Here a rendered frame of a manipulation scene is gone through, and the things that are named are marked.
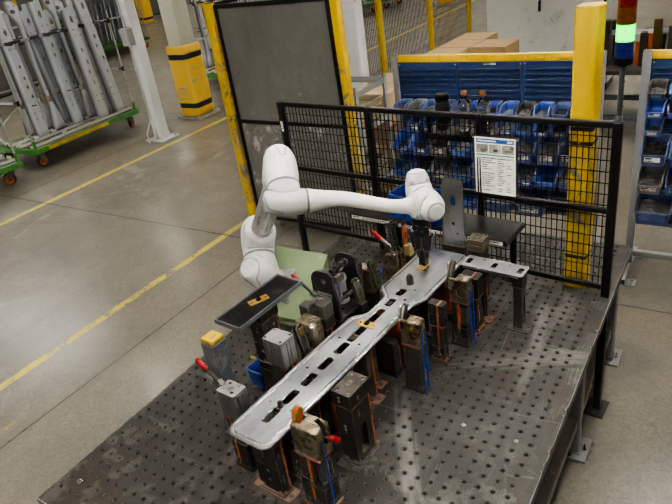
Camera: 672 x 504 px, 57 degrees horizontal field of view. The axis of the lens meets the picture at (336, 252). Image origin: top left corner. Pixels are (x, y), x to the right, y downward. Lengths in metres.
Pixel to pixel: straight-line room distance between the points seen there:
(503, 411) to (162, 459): 1.32
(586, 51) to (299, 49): 2.55
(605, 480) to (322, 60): 3.27
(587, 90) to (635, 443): 1.72
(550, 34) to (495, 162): 6.14
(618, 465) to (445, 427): 1.14
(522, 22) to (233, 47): 4.92
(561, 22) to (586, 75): 6.23
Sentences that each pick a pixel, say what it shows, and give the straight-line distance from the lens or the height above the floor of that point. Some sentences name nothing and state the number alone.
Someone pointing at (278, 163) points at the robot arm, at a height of 1.60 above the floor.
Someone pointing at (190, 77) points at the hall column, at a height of 0.64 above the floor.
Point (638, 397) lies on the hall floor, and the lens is 3.75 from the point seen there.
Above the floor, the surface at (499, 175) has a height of 1.26.
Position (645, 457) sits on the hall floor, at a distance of 3.44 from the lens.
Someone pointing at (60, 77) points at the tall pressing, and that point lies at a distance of 10.17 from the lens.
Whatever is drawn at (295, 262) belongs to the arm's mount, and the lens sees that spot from 3.17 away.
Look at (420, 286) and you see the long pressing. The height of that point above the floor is 1.00.
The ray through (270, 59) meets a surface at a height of 1.56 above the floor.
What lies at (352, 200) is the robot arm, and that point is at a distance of 2.52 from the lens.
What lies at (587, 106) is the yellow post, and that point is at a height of 1.60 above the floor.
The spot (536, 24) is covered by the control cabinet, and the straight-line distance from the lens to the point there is 9.15.
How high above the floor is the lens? 2.43
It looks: 28 degrees down
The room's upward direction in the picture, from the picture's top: 9 degrees counter-clockwise
